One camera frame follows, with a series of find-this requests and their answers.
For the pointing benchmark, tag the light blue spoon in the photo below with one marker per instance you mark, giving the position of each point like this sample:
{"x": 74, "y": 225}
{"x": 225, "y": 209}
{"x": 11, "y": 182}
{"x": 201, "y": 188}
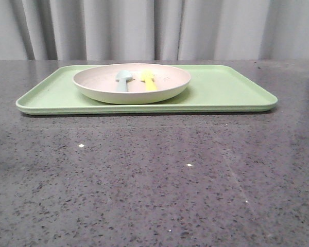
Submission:
{"x": 122, "y": 77}

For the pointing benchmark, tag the beige round plate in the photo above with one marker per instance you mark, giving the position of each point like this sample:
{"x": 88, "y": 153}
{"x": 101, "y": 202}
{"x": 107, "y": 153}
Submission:
{"x": 99, "y": 83}

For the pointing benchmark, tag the yellow fork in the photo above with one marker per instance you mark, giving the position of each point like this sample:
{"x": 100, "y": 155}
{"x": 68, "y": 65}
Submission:
{"x": 147, "y": 77}

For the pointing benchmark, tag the light green plastic tray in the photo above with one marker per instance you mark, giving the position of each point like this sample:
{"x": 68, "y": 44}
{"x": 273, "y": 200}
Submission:
{"x": 212, "y": 88}

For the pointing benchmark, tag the grey pleated curtain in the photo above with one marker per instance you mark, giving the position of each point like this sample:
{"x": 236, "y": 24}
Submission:
{"x": 154, "y": 30}

